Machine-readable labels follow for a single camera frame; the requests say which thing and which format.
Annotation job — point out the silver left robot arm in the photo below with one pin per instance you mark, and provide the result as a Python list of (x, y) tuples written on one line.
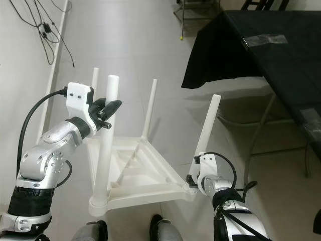
[(42, 160)]

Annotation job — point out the black tablecloth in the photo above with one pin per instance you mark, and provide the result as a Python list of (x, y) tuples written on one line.
[(251, 65)]

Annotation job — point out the grey metal table leg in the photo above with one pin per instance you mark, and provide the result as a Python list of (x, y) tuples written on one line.
[(261, 135), (307, 155)]

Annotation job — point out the dark right robot foot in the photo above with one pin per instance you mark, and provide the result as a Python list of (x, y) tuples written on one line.
[(165, 230)]

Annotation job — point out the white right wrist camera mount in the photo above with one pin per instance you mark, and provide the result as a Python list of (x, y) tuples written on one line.
[(205, 168)]

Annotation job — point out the clear tape patch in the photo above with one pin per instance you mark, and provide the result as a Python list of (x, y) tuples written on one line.
[(265, 40)]

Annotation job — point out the white plastic table top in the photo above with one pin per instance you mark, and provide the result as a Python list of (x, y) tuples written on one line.
[(140, 173)]

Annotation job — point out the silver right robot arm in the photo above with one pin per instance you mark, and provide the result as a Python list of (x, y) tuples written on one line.
[(235, 211)]

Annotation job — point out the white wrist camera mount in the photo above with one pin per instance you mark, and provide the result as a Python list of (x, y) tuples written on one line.
[(205, 168), (79, 98)]

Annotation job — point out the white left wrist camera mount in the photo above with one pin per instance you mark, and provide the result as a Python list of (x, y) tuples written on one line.
[(79, 98)]

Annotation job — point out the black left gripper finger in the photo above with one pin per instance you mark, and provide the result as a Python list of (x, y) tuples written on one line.
[(113, 108), (98, 102)]

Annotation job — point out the black plug adapter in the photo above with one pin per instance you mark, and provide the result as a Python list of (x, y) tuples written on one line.
[(46, 27)]

